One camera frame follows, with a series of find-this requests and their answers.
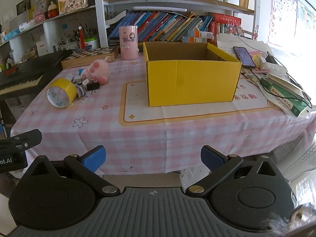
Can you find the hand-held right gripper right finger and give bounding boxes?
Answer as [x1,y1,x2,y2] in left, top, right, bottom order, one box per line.
[186,145,288,196]

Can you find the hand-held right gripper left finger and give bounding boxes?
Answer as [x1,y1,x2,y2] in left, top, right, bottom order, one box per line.
[25,145,120,196]

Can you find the yellow tape roll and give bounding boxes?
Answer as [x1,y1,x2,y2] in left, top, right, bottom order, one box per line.
[46,78,77,109]

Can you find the black binder clip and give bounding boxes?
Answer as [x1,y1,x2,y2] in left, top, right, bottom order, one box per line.
[85,80,100,94]

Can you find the yellow cardboard box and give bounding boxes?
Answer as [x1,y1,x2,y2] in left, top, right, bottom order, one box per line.
[143,42,242,107]

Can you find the pink plush paw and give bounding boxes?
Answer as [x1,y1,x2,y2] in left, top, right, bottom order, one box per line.
[81,60,110,84]

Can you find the black electronic keyboard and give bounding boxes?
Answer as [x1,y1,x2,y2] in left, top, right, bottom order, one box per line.
[0,50,73,102]

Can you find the white box red label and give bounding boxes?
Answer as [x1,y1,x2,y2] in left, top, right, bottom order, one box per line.
[36,38,53,57]

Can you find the thick green book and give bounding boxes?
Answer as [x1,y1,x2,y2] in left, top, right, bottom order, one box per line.
[260,77,312,118]

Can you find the pen holder with pens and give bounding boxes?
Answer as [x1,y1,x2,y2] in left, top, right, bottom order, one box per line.
[59,31,80,52]

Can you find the grey furry sleeve cuff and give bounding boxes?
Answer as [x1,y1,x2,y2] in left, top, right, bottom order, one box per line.
[262,201,316,237]

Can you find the wooden chessboard box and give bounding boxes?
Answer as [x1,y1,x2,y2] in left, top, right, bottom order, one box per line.
[61,46,119,70]

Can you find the stack of white books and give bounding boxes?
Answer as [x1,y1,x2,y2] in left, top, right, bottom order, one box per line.
[266,72,305,99]

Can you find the black smartphone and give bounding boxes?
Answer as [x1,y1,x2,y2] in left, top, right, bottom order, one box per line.
[233,46,256,69]

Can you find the white power adapter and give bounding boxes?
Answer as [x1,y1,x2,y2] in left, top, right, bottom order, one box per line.
[259,58,288,77]

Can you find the white tub green lid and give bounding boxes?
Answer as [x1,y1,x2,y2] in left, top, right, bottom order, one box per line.
[84,37,99,50]

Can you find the pink sticky notes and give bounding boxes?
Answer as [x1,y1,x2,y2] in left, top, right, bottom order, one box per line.
[248,50,265,63]

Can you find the pink cylindrical container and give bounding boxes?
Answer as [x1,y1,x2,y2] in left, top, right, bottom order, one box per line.
[119,25,139,60]

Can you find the red white glue bottle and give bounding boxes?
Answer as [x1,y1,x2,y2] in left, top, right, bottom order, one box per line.
[78,25,85,49]

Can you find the stack of paper sheets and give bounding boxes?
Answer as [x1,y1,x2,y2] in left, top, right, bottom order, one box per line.
[217,33,268,62]

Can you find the orange white small box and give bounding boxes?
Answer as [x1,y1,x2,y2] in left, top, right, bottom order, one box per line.
[188,30,214,39]
[182,36,208,43]

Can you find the white bookshelf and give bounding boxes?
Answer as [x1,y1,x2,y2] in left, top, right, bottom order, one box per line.
[0,0,257,63]

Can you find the thick red book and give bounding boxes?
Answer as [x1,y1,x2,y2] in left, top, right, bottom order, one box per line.
[213,13,242,24]

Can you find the row of colourful books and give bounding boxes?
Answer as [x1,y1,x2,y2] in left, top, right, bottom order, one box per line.
[109,11,214,42]

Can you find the black hardcover book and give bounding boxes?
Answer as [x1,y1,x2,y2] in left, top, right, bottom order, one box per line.
[106,9,128,25]

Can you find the black photo frame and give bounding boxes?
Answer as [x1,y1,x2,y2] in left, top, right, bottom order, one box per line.
[16,0,32,15]

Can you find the alphabet wall poster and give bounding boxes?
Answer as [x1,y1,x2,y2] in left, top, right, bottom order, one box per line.
[268,0,298,47]

